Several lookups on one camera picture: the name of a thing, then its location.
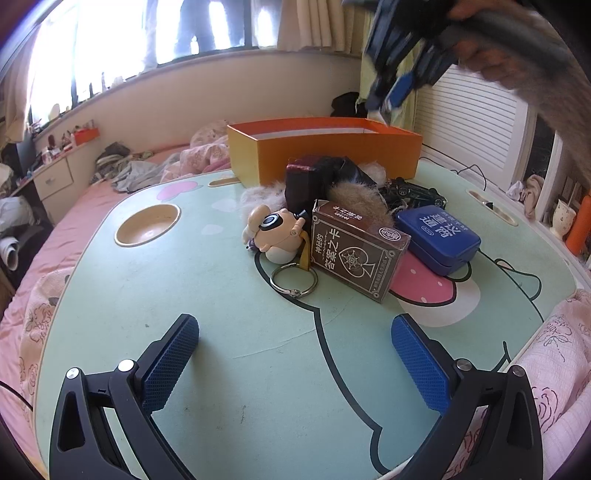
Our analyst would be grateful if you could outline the orange cylinder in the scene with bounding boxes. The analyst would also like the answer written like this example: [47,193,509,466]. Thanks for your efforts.
[566,195,591,256]

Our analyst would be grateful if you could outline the white fur pompom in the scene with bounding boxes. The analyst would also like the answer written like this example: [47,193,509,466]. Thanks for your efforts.
[240,180,289,222]

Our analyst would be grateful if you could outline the dark striped clothes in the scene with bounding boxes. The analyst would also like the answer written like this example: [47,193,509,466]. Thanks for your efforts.
[96,142,132,178]

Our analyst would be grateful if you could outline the tan fur pompom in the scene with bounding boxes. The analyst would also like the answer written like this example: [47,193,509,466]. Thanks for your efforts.
[330,182,395,229]

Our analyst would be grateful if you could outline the person's right forearm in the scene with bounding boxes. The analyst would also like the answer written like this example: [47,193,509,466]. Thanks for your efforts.
[475,9,591,153]

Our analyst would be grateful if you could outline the orange cardboard box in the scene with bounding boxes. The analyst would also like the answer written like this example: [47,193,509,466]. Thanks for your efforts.
[226,117,424,188]

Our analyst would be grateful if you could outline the grey clothes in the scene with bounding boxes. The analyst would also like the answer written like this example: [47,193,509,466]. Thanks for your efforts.
[111,161,169,193]

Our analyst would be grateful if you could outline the white nightstand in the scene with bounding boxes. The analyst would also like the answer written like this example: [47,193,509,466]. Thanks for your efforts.
[34,157,75,213]

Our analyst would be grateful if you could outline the beige curtain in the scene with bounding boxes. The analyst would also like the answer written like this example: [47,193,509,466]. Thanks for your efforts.
[277,0,370,58]

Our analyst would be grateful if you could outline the white cloth bundle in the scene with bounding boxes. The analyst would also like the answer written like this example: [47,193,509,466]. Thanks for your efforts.
[0,198,35,271]

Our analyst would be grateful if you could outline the pink bed sheet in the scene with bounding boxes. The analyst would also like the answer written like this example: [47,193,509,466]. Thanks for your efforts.
[0,143,232,462]

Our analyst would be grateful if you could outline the person's right hand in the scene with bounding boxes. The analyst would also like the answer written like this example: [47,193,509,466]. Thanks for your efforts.
[450,0,525,92]

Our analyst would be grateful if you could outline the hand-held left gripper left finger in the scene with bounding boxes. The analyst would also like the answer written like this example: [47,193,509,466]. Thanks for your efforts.
[48,314,200,480]

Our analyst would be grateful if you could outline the black plastic bag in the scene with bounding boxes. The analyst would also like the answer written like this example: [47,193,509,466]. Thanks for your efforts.
[323,156,384,190]

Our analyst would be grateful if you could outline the black cable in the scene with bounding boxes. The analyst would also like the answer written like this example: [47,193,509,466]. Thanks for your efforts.
[455,164,488,190]

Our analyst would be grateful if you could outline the dark red wrapped box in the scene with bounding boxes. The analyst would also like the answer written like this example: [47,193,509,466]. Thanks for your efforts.
[285,157,333,215]

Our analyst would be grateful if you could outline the blue tin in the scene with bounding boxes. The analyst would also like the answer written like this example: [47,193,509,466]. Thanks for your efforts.
[396,206,482,277]

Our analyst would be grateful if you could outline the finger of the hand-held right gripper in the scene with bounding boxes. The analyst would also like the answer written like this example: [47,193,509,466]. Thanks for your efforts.
[365,68,389,112]
[382,71,419,112]

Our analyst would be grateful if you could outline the beige cloth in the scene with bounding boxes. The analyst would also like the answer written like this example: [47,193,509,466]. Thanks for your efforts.
[508,174,546,217]

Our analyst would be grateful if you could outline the white shutter door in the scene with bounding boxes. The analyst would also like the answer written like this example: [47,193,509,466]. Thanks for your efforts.
[413,65,529,188]

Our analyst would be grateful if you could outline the green cartoon desktop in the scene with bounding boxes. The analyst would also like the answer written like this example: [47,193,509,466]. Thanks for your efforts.
[34,159,580,480]

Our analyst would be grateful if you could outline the dark green toy car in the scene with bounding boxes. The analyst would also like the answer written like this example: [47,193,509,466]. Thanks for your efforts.
[385,178,448,210]

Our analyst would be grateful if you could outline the window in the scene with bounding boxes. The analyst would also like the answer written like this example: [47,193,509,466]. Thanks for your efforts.
[28,0,282,112]

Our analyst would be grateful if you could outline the black clothes pile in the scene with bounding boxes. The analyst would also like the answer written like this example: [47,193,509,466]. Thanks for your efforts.
[330,91,365,118]

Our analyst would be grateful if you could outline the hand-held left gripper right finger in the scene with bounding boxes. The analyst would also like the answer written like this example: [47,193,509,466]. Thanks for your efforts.
[390,313,544,480]

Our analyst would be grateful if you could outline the white mug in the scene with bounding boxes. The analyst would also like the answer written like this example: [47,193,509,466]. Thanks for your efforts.
[551,199,578,241]

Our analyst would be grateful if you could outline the panda toy keychain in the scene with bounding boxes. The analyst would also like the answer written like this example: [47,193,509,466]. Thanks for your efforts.
[242,207,319,298]

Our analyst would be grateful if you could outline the brown card box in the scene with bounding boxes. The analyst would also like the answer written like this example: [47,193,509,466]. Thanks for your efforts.
[310,199,411,304]

